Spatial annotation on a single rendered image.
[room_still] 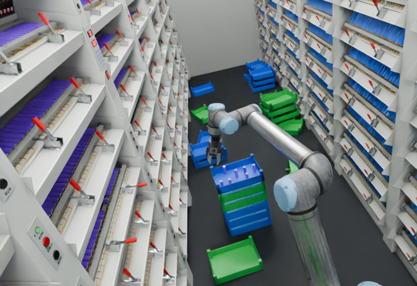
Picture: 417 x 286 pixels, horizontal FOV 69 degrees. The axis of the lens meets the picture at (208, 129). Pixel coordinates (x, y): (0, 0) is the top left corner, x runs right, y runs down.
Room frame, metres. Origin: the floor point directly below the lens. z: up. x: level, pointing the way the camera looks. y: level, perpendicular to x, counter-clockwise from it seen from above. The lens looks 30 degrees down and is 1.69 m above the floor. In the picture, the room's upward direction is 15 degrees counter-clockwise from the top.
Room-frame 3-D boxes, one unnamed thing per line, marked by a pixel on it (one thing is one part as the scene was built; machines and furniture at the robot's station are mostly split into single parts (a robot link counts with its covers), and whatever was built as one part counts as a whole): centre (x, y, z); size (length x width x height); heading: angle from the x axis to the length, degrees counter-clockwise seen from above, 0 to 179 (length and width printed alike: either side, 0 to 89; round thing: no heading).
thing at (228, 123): (1.37, -0.11, 0.91); 0.12 x 0.12 x 0.09; 16
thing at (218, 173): (1.53, -0.10, 0.44); 0.30 x 0.20 x 0.08; 94
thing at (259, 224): (1.53, -0.10, 0.04); 0.30 x 0.20 x 0.08; 94
